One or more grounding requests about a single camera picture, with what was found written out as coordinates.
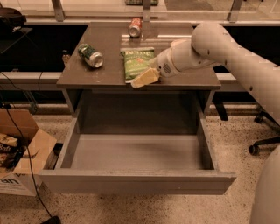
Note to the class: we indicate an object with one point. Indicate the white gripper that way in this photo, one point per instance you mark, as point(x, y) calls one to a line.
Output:
point(162, 65)

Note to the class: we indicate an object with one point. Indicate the green jalapeno chip bag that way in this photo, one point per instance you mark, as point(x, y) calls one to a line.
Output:
point(136, 61)

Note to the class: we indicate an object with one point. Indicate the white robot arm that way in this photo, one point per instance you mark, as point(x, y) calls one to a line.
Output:
point(210, 43)

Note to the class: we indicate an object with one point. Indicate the grey cabinet with top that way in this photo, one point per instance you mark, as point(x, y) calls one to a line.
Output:
point(108, 38)

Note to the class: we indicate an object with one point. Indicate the open grey top drawer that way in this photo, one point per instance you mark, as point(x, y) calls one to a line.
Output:
point(138, 143)

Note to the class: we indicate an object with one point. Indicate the black bag on shelf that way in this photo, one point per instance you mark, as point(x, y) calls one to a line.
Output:
point(11, 20)

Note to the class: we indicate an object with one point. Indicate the red soda can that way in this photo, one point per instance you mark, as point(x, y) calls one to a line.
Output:
point(135, 27)

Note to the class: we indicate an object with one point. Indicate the green soda can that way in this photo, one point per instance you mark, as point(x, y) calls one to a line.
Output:
point(93, 58)

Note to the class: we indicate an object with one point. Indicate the black office chair base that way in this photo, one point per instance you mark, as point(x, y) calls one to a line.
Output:
point(267, 132)

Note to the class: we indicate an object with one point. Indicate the snack bags in box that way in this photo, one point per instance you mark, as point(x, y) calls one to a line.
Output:
point(9, 147)

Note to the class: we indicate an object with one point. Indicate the cardboard box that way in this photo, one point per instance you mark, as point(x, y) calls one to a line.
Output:
point(35, 152)

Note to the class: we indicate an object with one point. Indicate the black power adapter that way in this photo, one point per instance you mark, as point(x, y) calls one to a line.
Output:
point(52, 220)

